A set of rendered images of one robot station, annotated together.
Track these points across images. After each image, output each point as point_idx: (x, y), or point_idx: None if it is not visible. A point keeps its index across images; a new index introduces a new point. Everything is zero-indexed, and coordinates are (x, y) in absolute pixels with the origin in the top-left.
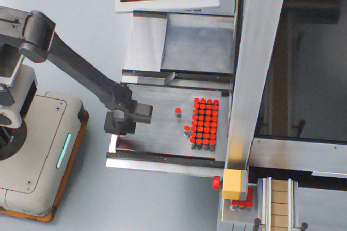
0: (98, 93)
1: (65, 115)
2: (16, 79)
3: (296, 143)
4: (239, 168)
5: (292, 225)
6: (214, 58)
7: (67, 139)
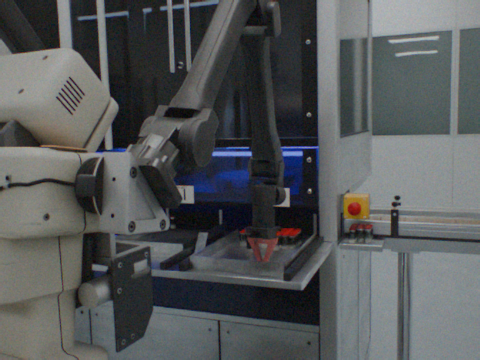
0: (273, 130)
1: None
2: None
3: (346, 140)
4: (339, 206)
5: (390, 216)
6: (187, 238)
7: None
